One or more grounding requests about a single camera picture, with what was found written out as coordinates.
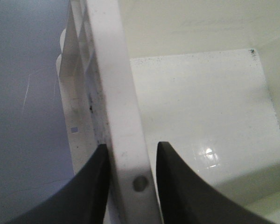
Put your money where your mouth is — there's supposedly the white plastic Totelife bin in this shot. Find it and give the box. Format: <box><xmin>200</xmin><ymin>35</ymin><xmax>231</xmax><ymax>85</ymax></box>
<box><xmin>56</xmin><ymin>0</ymin><xmax>280</xmax><ymax>224</ymax></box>

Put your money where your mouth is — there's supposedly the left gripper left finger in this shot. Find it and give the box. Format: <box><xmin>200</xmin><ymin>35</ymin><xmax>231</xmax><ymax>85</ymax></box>
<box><xmin>10</xmin><ymin>144</ymin><xmax>111</xmax><ymax>224</ymax></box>

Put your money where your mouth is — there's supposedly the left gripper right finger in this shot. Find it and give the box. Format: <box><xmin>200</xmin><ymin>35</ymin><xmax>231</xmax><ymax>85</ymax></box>
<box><xmin>156</xmin><ymin>141</ymin><xmax>270</xmax><ymax>224</ymax></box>

